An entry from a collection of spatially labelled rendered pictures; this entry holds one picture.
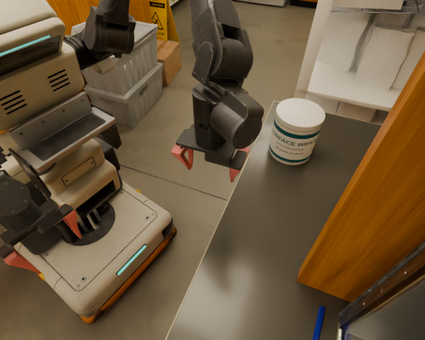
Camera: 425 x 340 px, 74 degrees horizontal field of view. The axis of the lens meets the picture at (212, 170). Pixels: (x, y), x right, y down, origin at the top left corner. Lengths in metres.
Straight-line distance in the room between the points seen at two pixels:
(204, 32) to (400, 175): 0.32
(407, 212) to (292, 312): 0.32
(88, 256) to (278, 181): 1.02
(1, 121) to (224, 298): 0.66
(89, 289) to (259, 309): 0.96
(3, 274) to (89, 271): 0.66
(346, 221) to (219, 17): 0.35
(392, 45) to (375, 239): 0.91
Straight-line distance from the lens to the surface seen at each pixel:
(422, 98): 0.33
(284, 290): 0.66
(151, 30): 2.47
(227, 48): 0.43
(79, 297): 1.45
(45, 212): 0.64
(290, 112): 0.79
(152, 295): 1.65
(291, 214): 0.75
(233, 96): 0.41
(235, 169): 0.51
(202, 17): 0.46
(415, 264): 0.40
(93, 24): 0.81
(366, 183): 0.40
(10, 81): 0.82
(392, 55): 1.30
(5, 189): 0.54
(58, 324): 1.76
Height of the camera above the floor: 1.55
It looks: 48 degrees down
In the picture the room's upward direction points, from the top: straight up
